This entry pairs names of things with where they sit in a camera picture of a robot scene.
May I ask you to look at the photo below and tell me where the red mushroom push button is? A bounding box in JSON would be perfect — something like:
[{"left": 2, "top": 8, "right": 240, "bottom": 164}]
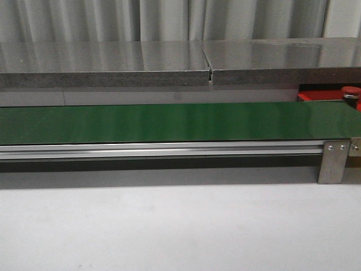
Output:
[{"left": 341, "top": 86, "right": 360, "bottom": 109}]

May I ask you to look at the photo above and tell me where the red plastic tray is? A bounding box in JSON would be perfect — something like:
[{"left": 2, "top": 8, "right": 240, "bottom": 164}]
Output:
[{"left": 298, "top": 84, "right": 360, "bottom": 111}]

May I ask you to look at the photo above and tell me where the green conveyor belt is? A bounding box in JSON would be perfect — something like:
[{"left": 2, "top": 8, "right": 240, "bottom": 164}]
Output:
[{"left": 1, "top": 102, "right": 360, "bottom": 145}]

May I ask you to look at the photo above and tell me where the right steel table top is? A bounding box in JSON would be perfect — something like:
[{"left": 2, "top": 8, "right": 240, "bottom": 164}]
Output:
[{"left": 202, "top": 38, "right": 360, "bottom": 85}]

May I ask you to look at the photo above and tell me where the steel table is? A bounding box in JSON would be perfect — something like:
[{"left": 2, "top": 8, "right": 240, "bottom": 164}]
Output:
[
  {"left": 202, "top": 38, "right": 360, "bottom": 85},
  {"left": 1, "top": 41, "right": 210, "bottom": 88}
]

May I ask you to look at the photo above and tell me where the left steel table top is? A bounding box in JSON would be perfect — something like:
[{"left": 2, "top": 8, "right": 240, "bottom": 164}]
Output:
[{"left": 1, "top": 41, "right": 210, "bottom": 88}]

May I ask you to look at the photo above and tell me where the grey pleated curtain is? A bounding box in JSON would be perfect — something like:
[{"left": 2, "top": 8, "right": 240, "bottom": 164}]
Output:
[{"left": 1, "top": 1, "right": 360, "bottom": 42}]

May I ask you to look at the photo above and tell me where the aluminium conveyor side rail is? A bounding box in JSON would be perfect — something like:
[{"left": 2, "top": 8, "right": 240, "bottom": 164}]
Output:
[{"left": 1, "top": 140, "right": 324, "bottom": 161}]

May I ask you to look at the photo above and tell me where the steel conveyor support bracket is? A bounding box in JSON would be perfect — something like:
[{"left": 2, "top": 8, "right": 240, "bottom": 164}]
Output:
[{"left": 318, "top": 140, "right": 350, "bottom": 185}]

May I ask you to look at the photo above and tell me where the steel end bracket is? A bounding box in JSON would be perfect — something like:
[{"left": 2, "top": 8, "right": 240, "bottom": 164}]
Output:
[{"left": 348, "top": 137, "right": 361, "bottom": 157}]

